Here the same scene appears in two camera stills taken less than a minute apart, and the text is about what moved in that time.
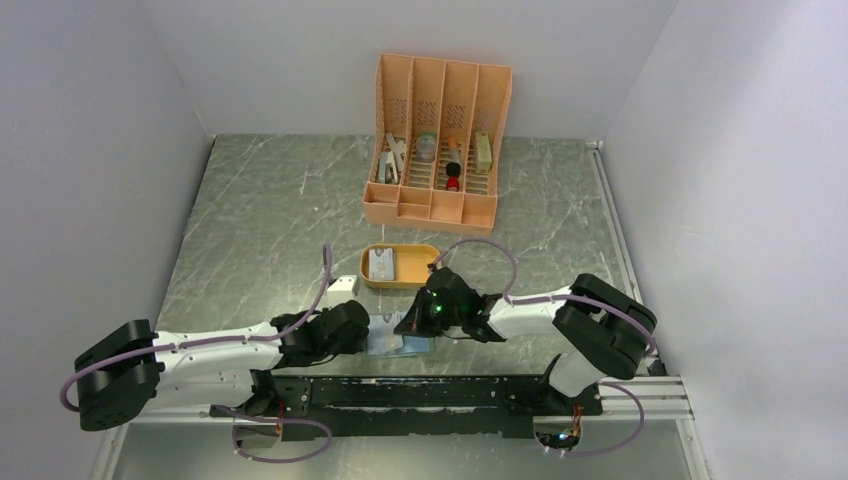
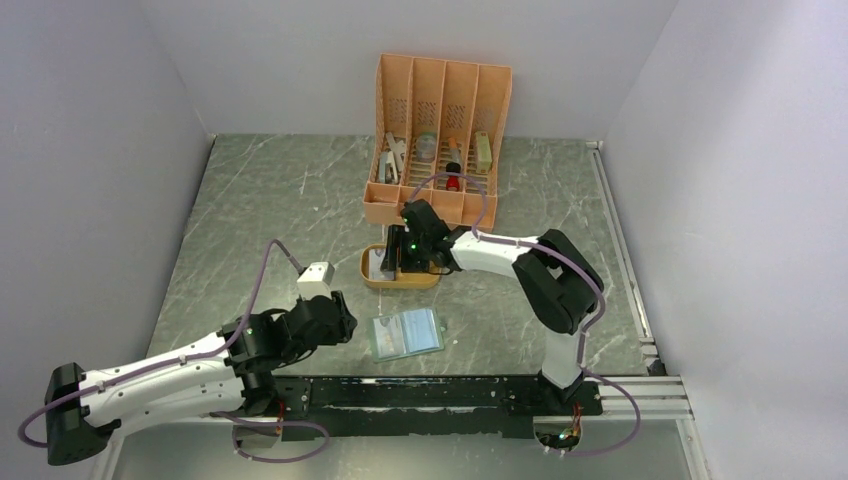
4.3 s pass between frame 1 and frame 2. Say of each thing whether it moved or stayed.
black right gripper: moved
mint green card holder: stayed
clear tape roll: stayed
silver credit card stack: stayed
